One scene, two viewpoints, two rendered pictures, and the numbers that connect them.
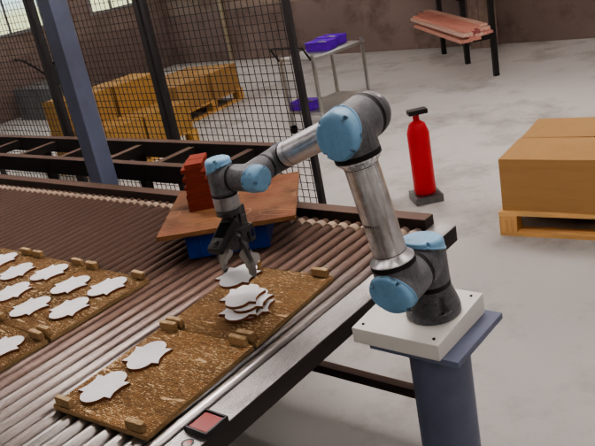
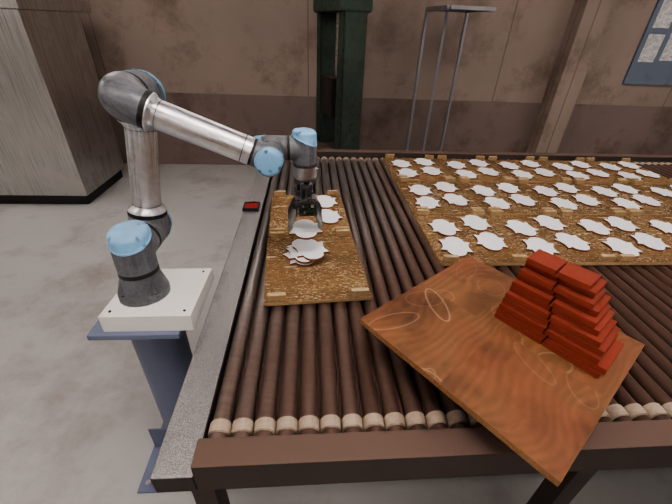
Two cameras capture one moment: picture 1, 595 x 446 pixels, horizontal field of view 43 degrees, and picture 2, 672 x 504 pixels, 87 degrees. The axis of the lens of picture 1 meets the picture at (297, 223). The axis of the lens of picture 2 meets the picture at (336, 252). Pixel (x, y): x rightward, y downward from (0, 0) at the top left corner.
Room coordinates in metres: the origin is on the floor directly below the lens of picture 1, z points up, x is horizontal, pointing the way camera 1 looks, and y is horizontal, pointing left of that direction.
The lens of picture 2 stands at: (2.85, -0.54, 1.68)
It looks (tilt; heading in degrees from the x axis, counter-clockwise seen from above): 33 degrees down; 133
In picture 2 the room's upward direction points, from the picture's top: 2 degrees clockwise
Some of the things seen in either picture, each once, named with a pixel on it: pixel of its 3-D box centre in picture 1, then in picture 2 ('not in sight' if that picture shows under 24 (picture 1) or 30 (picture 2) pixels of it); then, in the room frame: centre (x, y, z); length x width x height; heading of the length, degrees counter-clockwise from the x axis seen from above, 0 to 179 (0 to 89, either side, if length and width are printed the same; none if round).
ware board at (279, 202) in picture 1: (233, 203); (498, 333); (2.71, 0.23, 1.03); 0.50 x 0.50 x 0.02; 84
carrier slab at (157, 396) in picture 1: (156, 376); (308, 214); (1.74, 0.45, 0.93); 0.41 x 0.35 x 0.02; 141
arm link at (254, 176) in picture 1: (251, 175); (271, 149); (1.97, 0.10, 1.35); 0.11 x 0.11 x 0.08; 50
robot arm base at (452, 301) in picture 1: (430, 295); (141, 280); (1.80, -0.32, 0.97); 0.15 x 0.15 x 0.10
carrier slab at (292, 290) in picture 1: (251, 302); (314, 265); (2.06, 0.19, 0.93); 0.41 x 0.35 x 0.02; 142
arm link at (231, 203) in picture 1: (226, 202); (305, 171); (2.02, 0.19, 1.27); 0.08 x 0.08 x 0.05
